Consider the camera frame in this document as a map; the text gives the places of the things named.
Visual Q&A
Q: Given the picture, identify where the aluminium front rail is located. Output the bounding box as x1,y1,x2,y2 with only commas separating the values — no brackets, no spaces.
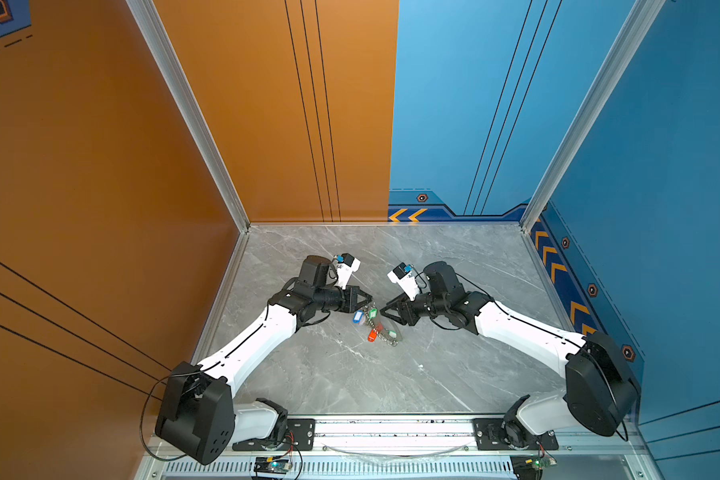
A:
136,414,662,479

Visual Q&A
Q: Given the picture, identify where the left green circuit board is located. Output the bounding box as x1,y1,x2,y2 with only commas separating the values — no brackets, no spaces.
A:
253,457,293,479

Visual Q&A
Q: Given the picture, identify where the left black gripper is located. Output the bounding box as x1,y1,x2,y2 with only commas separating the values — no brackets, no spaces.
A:
313,285,373,315

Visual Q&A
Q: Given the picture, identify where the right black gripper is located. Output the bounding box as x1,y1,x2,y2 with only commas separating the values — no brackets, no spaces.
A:
378,289,449,328

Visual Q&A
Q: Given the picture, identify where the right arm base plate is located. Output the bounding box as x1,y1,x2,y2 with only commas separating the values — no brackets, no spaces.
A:
472,417,559,451

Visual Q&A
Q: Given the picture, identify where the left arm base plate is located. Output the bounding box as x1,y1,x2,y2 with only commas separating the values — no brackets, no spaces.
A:
232,417,316,452

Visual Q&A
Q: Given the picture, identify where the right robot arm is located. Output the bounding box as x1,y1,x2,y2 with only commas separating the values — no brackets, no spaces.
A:
380,261,641,450

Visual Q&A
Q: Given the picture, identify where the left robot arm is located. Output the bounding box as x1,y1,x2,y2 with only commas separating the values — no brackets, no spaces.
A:
154,253,372,465

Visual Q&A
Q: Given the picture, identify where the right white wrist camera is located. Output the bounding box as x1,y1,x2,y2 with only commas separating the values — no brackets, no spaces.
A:
387,262,421,301

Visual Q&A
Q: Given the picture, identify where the left aluminium corner post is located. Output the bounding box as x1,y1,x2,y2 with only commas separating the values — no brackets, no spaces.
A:
126,0,250,234

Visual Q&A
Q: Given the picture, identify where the grey metal key holder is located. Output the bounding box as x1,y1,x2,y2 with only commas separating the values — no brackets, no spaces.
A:
362,303,402,347

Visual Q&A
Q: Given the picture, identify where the aluminium corner post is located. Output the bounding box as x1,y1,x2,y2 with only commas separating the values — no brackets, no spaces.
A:
519,0,665,234
126,0,250,234

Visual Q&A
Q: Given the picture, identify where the right green circuit board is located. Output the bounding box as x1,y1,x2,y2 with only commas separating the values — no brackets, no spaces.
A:
525,457,556,471

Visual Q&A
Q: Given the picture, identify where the right aluminium corner post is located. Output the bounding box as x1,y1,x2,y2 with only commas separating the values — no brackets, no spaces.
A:
519,0,665,234

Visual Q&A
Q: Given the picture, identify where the green circuit board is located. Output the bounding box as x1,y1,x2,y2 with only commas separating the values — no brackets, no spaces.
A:
253,457,293,479
525,457,556,471

